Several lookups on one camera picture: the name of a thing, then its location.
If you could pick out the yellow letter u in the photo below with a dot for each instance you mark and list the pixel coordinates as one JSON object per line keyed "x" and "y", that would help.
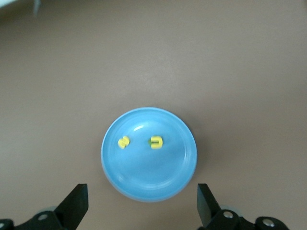
{"x": 156, "y": 138}

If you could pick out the brown table cover sheet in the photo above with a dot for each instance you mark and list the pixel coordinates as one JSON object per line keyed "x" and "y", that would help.
{"x": 153, "y": 60}

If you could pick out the blue plate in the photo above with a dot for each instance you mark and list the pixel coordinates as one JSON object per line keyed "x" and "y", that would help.
{"x": 148, "y": 172}

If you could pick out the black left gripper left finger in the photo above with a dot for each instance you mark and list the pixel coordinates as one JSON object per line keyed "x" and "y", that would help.
{"x": 72, "y": 208}

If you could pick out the yellow letter s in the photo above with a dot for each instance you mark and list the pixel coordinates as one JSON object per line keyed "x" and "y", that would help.
{"x": 124, "y": 142}

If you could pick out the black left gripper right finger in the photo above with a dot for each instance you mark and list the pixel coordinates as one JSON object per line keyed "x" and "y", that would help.
{"x": 208, "y": 210}

